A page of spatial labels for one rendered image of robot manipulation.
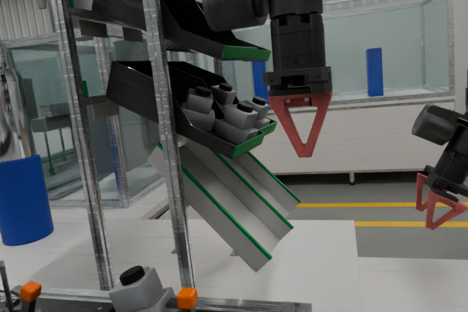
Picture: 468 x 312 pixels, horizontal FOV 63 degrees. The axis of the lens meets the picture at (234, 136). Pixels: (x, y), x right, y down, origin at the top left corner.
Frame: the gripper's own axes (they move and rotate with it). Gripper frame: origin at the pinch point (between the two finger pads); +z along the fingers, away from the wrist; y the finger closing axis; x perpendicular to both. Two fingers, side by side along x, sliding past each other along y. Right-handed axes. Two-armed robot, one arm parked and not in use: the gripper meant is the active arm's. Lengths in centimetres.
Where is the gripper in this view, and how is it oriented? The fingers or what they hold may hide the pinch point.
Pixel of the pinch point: (304, 150)
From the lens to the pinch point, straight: 44.1
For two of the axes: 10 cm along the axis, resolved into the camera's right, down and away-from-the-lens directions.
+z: 0.9, 9.8, 1.6
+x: 9.6, -0.4, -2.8
